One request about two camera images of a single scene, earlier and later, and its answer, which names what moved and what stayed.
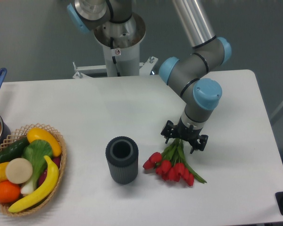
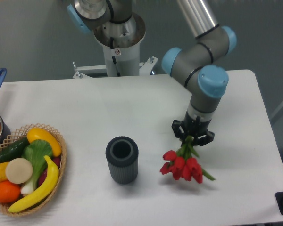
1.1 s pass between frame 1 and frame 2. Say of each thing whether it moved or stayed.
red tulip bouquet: moved
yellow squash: stayed
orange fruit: stayed
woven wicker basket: stayed
